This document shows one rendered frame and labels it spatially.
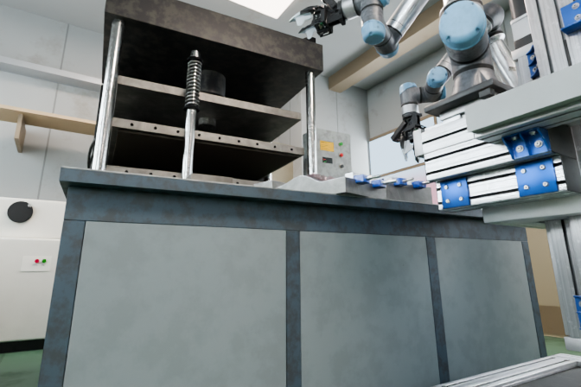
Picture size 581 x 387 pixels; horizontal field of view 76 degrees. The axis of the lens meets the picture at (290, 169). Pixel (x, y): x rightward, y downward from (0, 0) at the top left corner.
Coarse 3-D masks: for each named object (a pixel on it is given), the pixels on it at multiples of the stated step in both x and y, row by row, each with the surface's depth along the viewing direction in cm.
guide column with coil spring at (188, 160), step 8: (200, 56) 212; (192, 80) 204; (192, 112) 200; (192, 120) 199; (192, 128) 198; (184, 136) 197; (192, 136) 197; (184, 144) 195; (192, 144) 196; (184, 152) 194; (192, 152) 195; (184, 160) 193; (192, 160) 194; (184, 168) 191; (192, 168) 194; (184, 176) 190
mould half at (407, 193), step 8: (392, 184) 151; (408, 184) 156; (392, 192) 150; (400, 192) 152; (408, 192) 154; (416, 192) 157; (424, 192) 159; (408, 200) 153; (416, 200) 155; (424, 200) 157
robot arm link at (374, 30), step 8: (368, 8) 122; (376, 8) 121; (368, 16) 121; (376, 16) 120; (368, 24) 120; (376, 24) 119; (384, 24) 122; (368, 32) 120; (376, 32) 119; (384, 32) 120; (368, 40) 123; (376, 40) 123; (384, 40) 126
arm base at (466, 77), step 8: (480, 64) 110; (488, 64) 111; (456, 72) 114; (464, 72) 112; (472, 72) 110; (480, 72) 109; (488, 72) 109; (456, 80) 114; (464, 80) 110; (472, 80) 109; (480, 80) 109; (456, 88) 112; (464, 88) 109
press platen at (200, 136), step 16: (112, 128) 186; (128, 128) 187; (144, 128) 191; (160, 128) 195; (176, 128) 199; (112, 144) 211; (224, 144) 212; (240, 144) 214; (256, 144) 222; (272, 144) 224
